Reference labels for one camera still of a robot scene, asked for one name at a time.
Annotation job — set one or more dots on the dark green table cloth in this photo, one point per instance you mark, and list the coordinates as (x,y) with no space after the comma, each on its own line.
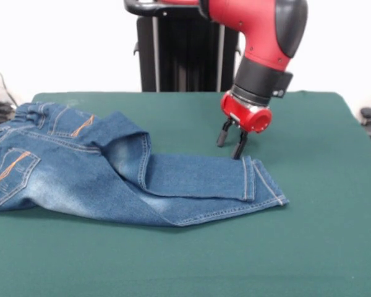
(235,263)

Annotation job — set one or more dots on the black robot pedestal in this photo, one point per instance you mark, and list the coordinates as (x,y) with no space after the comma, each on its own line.
(179,52)

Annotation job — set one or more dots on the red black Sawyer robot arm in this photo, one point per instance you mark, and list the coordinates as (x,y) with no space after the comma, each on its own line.
(266,46)

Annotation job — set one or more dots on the blue denim jeans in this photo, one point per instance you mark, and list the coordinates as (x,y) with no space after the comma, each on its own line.
(65,179)

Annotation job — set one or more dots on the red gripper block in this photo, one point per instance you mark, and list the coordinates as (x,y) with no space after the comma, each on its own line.
(244,113)

